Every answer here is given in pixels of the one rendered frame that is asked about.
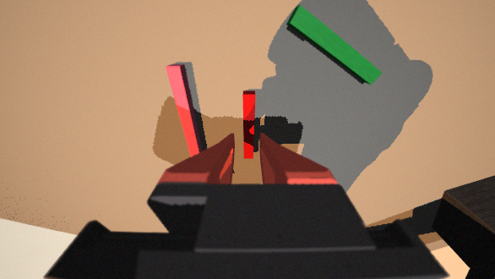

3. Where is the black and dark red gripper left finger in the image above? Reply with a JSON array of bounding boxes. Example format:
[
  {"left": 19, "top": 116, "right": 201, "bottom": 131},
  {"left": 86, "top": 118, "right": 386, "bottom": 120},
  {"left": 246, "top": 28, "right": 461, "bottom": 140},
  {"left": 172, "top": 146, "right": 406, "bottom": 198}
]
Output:
[{"left": 157, "top": 134, "right": 235, "bottom": 184}]

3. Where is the green rod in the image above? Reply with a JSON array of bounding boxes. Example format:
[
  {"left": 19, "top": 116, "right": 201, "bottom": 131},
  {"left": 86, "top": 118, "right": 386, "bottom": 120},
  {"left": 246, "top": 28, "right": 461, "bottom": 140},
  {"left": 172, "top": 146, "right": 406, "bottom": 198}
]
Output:
[{"left": 287, "top": 5, "right": 382, "bottom": 85}]

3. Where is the pink rod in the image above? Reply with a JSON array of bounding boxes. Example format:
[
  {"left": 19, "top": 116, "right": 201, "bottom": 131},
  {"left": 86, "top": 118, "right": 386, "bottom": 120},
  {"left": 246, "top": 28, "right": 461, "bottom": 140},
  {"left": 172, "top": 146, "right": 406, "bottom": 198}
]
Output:
[{"left": 166, "top": 64, "right": 202, "bottom": 156}]

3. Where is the red rod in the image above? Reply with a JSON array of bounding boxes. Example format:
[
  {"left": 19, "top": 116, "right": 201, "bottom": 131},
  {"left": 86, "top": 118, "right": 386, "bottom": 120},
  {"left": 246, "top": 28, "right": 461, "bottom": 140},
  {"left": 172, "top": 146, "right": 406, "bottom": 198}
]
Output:
[{"left": 243, "top": 90, "right": 255, "bottom": 159}]

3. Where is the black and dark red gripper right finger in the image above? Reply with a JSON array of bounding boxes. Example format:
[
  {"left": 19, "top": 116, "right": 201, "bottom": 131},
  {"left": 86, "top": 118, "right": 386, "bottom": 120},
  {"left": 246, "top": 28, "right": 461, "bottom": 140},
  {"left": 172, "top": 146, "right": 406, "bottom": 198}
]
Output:
[{"left": 259, "top": 133, "right": 337, "bottom": 183}]

